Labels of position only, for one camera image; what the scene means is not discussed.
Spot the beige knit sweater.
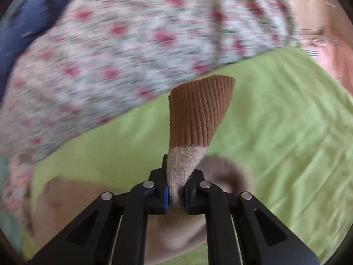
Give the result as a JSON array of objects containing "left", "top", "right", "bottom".
[{"left": 30, "top": 75, "right": 252, "bottom": 264}]

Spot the green bed sheet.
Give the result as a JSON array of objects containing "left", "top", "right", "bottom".
[{"left": 31, "top": 48, "right": 352, "bottom": 263}]

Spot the pink floral white quilt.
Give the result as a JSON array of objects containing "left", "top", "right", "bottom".
[{"left": 1, "top": 0, "right": 299, "bottom": 220}]

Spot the navy blue pillow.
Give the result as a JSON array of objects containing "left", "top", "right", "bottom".
[{"left": 1, "top": 0, "right": 70, "bottom": 98}]

